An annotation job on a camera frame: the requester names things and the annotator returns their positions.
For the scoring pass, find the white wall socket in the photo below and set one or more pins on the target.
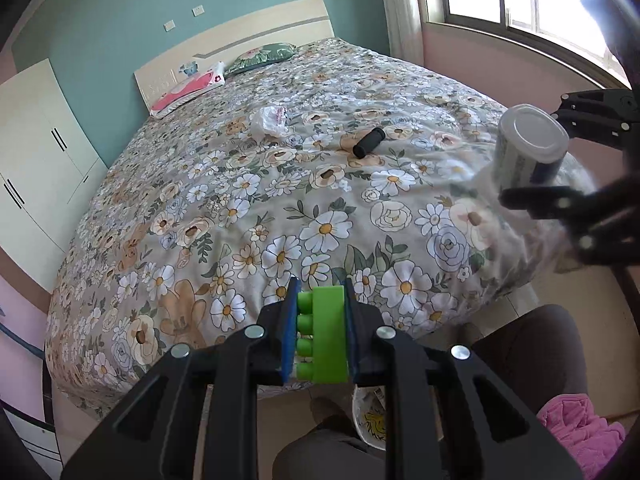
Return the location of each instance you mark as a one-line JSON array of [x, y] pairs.
[[197, 11]]

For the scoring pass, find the pink knitted garment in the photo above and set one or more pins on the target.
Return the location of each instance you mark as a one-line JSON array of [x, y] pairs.
[[590, 439]]

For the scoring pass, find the cream wooden headboard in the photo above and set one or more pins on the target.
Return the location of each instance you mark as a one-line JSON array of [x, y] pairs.
[[297, 22]]

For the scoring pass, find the window with frame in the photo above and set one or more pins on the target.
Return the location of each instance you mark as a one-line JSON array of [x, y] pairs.
[[561, 29]]

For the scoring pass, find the floral bed sheet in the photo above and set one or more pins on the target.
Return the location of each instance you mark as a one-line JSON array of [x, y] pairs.
[[196, 226]]

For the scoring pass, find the white curtain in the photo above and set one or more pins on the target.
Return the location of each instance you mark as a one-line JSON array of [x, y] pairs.
[[404, 30]]

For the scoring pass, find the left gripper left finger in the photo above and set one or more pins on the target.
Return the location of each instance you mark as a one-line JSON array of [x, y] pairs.
[[260, 354]]

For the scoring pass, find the white blue plastic jar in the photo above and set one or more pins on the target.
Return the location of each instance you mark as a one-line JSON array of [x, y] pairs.
[[530, 148]]

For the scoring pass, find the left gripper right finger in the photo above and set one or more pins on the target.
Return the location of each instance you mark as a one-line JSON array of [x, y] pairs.
[[380, 356]]

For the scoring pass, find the white plastic bag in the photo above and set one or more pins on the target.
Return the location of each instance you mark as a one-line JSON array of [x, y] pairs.
[[269, 121]]

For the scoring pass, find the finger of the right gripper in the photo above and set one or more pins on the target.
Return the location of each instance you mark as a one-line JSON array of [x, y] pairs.
[[548, 202], [591, 127]]

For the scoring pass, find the white wardrobe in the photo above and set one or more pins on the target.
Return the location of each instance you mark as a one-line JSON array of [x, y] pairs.
[[49, 172]]

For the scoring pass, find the pink white pillow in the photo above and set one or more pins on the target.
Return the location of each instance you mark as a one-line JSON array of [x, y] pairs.
[[187, 90]]

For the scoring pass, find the white wall switch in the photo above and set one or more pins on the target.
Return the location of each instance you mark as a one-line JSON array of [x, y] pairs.
[[169, 25]]

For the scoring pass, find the green leaf pillow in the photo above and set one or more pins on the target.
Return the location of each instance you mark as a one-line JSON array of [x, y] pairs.
[[260, 57]]

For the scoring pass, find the green toy building block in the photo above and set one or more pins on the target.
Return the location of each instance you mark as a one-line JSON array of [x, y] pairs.
[[321, 344]]

